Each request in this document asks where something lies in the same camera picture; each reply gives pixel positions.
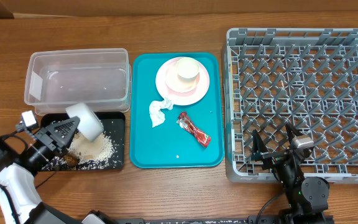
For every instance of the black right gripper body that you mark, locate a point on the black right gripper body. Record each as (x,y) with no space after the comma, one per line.
(276,155)

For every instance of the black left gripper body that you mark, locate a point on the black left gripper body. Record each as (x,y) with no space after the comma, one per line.
(42,151)

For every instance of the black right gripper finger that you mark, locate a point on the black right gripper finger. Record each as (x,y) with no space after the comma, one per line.
(258,148)
(291,132)

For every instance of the white small bowl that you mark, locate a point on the white small bowl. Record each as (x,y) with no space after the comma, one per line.
(89,126)

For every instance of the red snack wrapper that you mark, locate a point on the red snack wrapper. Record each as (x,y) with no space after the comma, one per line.
(188,125)

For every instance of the white napkin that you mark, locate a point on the white napkin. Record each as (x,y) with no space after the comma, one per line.
(155,111)

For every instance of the cream plastic cup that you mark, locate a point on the cream plastic cup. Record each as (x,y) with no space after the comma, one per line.
(188,70)

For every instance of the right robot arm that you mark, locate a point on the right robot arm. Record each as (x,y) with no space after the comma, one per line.
(307,196)

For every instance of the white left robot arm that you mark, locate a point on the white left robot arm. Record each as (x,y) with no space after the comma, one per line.
(19,199)

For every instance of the grey dishwasher rack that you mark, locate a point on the grey dishwasher rack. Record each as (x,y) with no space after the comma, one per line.
(305,77)

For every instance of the brown food scrap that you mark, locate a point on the brown food scrap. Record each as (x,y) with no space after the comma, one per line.
(71,160)

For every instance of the white rice pile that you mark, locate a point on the white rice pile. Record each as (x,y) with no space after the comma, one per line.
(85,150)

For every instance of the black plastic tray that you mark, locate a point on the black plastic tray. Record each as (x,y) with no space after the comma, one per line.
(114,127)

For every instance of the clear plastic bin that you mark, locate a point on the clear plastic bin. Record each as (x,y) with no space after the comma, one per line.
(100,78)

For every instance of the teal serving tray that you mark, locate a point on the teal serving tray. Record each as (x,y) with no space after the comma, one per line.
(168,145)

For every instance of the pink plate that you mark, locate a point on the pink plate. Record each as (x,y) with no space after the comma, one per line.
(182,99)

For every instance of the pink bowl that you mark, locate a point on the pink bowl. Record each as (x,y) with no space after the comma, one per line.
(177,83)

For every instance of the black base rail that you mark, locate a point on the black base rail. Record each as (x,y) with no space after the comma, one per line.
(268,219)

